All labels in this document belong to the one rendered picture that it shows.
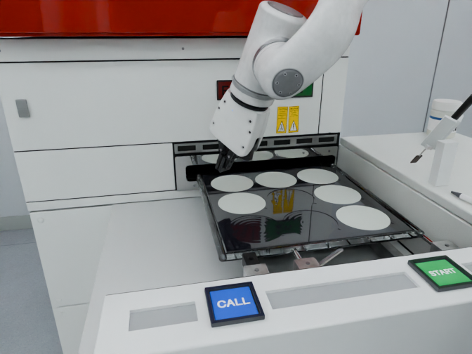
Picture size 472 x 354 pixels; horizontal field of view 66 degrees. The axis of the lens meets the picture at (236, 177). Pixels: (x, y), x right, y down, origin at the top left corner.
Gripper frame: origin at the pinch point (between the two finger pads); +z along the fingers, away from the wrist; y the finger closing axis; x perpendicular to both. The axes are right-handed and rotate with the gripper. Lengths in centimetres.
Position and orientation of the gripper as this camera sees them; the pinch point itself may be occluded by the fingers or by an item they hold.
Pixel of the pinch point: (225, 161)
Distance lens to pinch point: 76.5
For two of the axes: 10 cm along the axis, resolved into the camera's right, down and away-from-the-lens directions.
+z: -3.2, 7.4, 5.9
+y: 7.0, 6.1, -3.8
